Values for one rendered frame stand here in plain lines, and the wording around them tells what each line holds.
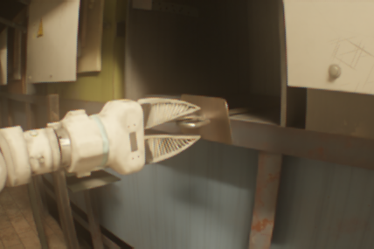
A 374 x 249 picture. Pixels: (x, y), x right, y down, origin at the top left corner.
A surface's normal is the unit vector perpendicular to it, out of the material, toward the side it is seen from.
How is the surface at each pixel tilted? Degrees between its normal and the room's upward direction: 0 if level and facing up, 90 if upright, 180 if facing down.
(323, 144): 90
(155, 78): 90
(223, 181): 90
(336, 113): 90
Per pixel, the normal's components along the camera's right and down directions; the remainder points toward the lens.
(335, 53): -0.69, 0.13
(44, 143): 0.60, -0.42
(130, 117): 0.70, 0.07
